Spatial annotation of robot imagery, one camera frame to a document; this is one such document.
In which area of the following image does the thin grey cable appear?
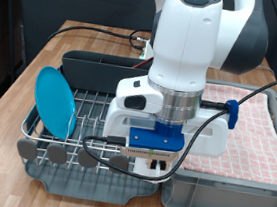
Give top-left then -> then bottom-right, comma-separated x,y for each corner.
256,65 -> 277,75

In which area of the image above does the grey plastic crate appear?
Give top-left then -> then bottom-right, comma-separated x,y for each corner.
158,74 -> 277,207

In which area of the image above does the blue cable clip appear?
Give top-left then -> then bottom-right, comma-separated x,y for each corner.
222,98 -> 241,131

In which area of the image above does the grey plastic drain tray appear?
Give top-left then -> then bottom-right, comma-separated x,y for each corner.
21,81 -> 171,207

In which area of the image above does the black camera cable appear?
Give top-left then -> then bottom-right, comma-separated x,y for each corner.
79,0 -> 277,195

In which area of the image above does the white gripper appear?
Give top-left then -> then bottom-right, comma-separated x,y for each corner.
99,96 -> 231,179

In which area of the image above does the dark blue backdrop curtain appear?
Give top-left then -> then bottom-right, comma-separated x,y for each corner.
3,0 -> 277,120

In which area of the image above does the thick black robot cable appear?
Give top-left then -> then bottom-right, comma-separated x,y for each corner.
46,18 -> 154,54

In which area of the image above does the blue plate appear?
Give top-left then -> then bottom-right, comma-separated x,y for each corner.
28,65 -> 82,141

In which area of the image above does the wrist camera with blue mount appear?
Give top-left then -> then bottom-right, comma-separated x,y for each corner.
103,114 -> 188,165

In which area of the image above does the dark grey cutlery holder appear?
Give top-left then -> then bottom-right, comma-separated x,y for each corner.
58,48 -> 156,100

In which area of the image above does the pink checkered cloth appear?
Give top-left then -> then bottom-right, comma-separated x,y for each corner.
179,80 -> 277,187

